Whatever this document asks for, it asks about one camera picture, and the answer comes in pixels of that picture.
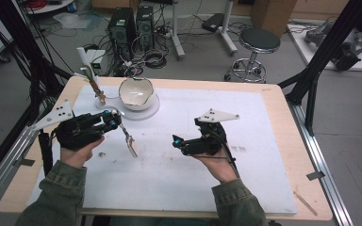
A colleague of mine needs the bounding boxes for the large black computer tower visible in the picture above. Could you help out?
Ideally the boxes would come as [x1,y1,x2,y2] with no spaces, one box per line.
[107,7,138,61]

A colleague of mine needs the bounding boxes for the aluminium rail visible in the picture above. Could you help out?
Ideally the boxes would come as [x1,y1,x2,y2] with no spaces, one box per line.
[287,102,354,226]

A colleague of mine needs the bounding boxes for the wooden table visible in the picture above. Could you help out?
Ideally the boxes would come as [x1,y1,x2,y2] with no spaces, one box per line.
[0,75,334,221]

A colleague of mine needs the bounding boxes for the thin wooden stick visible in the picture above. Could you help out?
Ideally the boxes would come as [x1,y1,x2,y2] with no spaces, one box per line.
[293,190,319,218]

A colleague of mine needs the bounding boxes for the black metal frame strut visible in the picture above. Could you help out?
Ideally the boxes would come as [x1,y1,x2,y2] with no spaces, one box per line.
[277,0,362,137]

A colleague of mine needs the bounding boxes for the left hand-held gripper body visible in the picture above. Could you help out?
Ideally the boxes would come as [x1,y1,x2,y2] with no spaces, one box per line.
[30,99,106,152]

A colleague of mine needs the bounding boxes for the black metal frame with cables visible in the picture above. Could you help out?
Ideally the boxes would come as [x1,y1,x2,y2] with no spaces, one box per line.
[0,0,74,189]

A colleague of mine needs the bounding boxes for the small black computer tower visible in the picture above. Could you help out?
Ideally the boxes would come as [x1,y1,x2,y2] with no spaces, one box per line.
[135,5,156,52]

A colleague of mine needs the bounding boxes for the white desk leg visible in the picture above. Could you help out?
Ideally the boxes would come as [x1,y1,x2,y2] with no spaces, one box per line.
[169,0,186,61]
[218,0,239,57]

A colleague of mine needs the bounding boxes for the person's left hand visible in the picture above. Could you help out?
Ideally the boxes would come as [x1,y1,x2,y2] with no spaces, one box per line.
[58,136,106,170]

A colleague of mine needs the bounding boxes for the person's right hand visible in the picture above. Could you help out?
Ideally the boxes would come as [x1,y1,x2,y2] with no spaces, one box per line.
[192,146,239,186]

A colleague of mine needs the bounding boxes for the silver keychain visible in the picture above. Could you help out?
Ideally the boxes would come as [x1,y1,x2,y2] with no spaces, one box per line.
[110,108,140,159]

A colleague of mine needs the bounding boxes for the white round table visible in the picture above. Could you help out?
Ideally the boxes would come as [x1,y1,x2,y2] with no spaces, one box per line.
[24,0,77,15]

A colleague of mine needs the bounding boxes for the white table mat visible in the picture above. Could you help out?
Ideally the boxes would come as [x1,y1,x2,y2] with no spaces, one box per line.
[27,85,298,217]

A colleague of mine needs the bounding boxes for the black strap of left gripper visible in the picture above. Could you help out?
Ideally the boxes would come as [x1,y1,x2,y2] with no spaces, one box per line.
[38,130,55,177]

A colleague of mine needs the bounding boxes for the grey tape piece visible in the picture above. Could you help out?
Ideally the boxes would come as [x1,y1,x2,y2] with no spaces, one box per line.
[305,170,326,182]

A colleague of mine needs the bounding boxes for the white box with green display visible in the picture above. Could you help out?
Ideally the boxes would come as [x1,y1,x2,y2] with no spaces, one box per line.
[85,48,108,76]

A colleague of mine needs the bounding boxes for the coiled black cable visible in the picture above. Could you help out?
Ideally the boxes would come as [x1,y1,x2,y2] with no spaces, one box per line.
[143,49,168,70]

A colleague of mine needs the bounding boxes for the cardboard box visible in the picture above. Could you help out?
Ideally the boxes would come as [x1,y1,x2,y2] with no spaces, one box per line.
[250,0,298,39]

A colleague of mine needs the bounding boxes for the clear plastic sheet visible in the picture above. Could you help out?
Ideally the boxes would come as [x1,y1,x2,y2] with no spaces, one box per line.
[53,11,92,30]

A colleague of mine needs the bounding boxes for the white ceramic bowl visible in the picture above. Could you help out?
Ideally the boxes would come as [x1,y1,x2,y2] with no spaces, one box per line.
[118,76,156,112]

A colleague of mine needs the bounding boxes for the flat black box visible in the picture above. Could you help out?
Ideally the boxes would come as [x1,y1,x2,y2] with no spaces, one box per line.
[201,12,226,34]

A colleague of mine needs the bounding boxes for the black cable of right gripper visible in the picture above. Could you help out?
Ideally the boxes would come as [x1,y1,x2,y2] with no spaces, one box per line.
[206,128,240,179]

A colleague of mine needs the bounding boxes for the white board with grey machine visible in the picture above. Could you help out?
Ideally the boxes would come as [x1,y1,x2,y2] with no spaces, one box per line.
[287,21,362,73]

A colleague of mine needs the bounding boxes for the white key stand with pole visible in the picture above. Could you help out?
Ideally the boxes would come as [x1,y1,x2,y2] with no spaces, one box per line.
[75,46,160,121]

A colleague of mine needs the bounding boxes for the black round stool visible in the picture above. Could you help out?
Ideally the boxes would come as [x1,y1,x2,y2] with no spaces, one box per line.
[223,27,282,85]

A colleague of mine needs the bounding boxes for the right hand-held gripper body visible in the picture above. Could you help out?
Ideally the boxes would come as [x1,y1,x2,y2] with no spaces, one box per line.
[181,108,240,157]

